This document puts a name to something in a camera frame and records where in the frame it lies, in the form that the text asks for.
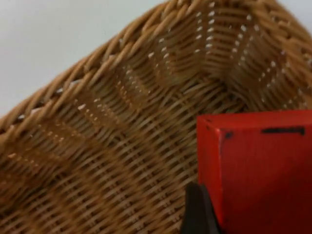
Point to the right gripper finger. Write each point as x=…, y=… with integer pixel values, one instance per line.
x=198, y=214

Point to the pale brown wicker basket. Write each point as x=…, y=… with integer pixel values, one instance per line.
x=97, y=146

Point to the red cube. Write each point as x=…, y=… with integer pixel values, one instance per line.
x=263, y=175

